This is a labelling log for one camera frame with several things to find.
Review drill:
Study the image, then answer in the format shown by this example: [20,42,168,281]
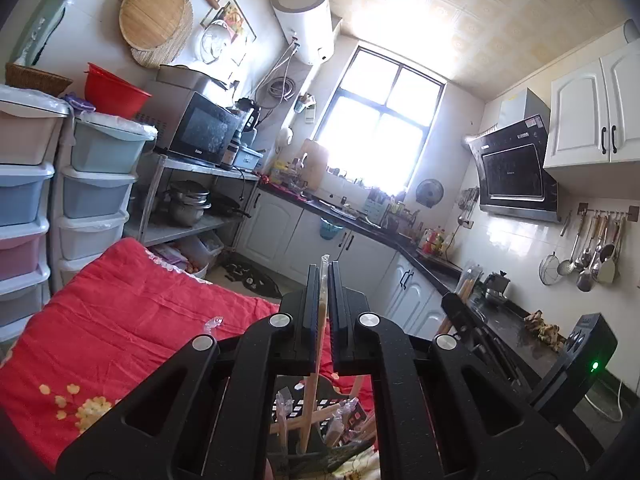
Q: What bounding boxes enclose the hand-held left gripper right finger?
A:
[331,260,586,480]

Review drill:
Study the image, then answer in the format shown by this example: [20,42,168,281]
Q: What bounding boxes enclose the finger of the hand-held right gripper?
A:
[441,292,531,395]

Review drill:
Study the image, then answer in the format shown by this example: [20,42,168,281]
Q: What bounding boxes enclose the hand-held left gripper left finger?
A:
[55,264,321,480]

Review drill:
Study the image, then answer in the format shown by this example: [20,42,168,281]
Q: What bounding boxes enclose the black mesh utensil basket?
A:
[267,372,381,476]

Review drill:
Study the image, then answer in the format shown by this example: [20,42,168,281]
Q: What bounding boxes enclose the row of hanging kitchen utensils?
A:
[557,202,636,293]

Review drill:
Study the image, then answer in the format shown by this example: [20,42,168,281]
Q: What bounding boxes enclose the ginger roots pile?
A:
[524,310,566,353]

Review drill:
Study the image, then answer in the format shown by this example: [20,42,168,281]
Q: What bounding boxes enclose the dark floor mat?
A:
[220,262,283,298]

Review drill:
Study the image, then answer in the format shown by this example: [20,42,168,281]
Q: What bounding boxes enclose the group of condiment bottles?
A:
[420,227,448,256]

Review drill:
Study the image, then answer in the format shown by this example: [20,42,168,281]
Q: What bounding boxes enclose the white base cabinets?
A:
[235,187,451,341]

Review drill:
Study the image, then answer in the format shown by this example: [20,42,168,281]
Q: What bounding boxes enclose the clear plastic storage boxes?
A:
[150,232,225,278]

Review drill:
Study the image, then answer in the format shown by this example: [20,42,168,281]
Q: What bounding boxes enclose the black wok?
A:
[210,194,251,218]

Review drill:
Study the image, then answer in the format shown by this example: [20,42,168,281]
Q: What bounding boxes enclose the wooden cutting board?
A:
[298,139,328,187]

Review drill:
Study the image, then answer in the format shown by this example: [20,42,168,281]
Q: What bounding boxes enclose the black range hood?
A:
[464,87,561,223]

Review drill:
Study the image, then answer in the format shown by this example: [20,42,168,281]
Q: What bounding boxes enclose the stacked steel pots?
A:
[162,181,212,227]

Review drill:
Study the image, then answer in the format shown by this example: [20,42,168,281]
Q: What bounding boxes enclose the blue-grey plastic box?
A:
[232,144,265,171]

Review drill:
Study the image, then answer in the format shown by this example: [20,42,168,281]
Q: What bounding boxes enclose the kitchen window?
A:
[312,45,447,201]

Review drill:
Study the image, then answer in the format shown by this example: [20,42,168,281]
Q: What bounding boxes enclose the steel shelf table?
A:
[135,152,261,273]

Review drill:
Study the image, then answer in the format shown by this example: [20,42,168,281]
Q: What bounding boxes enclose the red floral blanket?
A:
[0,237,381,471]

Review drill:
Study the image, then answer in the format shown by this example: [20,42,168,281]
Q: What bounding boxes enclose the black microwave oven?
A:
[167,91,242,166]

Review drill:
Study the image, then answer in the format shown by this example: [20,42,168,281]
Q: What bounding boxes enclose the drawer tower with teal drawer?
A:
[52,110,158,291]

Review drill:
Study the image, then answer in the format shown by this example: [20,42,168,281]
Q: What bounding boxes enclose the steel rectangular container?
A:
[156,64,228,106]

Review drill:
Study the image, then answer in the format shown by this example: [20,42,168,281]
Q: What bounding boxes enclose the white round hanging lid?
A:
[200,20,235,65]

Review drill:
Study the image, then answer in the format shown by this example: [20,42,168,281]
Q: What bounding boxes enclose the white water heater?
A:
[270,0,335,66]

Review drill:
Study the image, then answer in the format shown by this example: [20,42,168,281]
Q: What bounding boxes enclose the round woven straw tray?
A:
[129,0,195,68]

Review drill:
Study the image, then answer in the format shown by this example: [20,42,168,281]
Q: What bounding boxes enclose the red plastic basin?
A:
[84,62,152,120]

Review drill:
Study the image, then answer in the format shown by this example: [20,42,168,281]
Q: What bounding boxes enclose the purple plastic item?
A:
[62,92,96,111]

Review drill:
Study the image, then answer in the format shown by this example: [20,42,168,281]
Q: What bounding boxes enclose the round bamboo tray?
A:
[119,0,188,52]

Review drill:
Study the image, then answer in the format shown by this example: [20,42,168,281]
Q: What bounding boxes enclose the dark wicker basket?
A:
[5,62,73,97]

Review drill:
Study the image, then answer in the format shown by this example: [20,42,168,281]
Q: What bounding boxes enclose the wire mesh strainer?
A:
[538,210,573,287]

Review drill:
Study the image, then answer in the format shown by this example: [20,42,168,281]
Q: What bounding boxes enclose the round grey wall fan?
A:
[416,178,445,209]

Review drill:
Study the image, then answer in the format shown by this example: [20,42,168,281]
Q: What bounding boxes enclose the coiled grey hose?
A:
[267,76,297,101]

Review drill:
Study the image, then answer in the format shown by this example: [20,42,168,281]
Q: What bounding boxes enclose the white wall cabinet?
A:
[542,37,640,171]

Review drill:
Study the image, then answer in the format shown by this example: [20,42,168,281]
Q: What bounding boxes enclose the small fruit wall poster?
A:
[201,0,257,66]

